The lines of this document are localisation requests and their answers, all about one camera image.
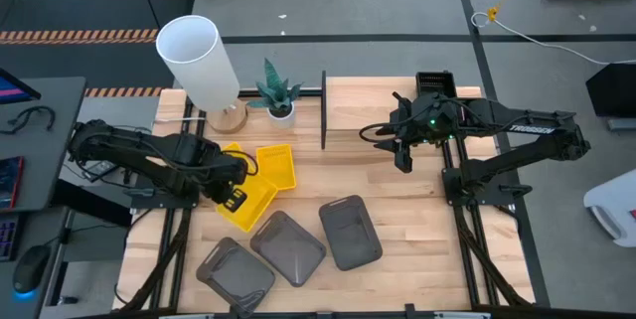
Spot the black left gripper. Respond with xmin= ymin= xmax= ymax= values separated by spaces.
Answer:
xmin=198 ymin=152 xmax=249 ymax=213

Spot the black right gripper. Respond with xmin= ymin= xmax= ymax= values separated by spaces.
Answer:
xmin=373 ymin=90 xmax=466 ymax=175

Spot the black slotted plastic basket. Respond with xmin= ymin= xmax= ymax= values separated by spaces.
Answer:
xmin=414 ymin=71 xmax=458 ymax=99

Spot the grey plastic basket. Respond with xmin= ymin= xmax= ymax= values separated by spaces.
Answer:
xmin=248 ymin=210 xmax=328 ymax=288
xmin=318 ymin=194 xmax=384 ymax=272
xmin=195 ymin=237 xmax=276 ymax=318

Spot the green plant in white pot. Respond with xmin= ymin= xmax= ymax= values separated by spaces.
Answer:
xmin=246 ymin=58 xmax=303 ymax=130

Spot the white lamp with wooden base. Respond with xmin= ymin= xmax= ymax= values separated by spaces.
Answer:
xmin=155 ymin=14 xmax=248 ymax=135

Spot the grey office desk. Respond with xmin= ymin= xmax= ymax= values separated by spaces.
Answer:
xmin=0 ymin=76 xmax=88 ymax=214

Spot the black computer mouse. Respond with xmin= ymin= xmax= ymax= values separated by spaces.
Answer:
xmin=12 ymin=243 xmax=53 ymax=294

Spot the dark device with red edge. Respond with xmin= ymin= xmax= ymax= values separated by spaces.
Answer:
xmin=0 ymin=155 xmax=25 ymax=210

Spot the black panel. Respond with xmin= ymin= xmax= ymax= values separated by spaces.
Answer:
xmin=585 ymin=63 xmax=636 ymax=119

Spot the white plastic object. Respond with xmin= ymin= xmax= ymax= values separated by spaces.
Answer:
xmin=583 ymin=168 xmax=636 ymax=248

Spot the black keyboard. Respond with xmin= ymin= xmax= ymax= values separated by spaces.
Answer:
xmin=0 ymin=214 xmax=21 ymax=263

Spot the black hazard-striped floor mat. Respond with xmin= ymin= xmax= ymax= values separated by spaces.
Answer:
xmin=0 ymin=0 xmax=198 ymax=97

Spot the computer monitor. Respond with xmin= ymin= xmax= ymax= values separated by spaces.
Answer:
xmin=0 ymin=68 xmax=42 ymax=105

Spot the black aluminium table frame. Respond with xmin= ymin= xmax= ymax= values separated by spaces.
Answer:
xmin=113 ymin=87 xmax=538 ymax=319

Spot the white cable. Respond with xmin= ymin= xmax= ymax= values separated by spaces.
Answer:
xmin=470 ymin=10 xmax=636 ymax=67

